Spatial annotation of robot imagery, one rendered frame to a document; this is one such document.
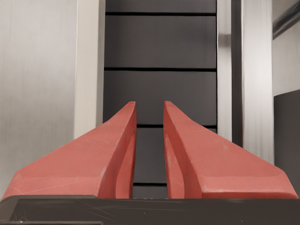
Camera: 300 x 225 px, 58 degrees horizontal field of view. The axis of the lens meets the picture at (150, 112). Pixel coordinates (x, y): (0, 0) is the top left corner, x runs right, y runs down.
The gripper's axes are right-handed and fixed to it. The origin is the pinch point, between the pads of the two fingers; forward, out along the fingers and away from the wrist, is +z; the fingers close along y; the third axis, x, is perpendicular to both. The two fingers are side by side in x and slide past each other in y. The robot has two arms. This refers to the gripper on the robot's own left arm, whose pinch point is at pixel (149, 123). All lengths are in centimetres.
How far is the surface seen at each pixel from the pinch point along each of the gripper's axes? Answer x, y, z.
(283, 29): -1.0, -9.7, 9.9
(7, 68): 3.0, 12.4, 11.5
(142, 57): 0.1, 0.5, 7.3
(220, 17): -2.0, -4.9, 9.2
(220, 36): -1.0, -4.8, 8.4
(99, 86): 0.2, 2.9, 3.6
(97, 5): -3.7, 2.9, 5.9
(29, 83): 4.0, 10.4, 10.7
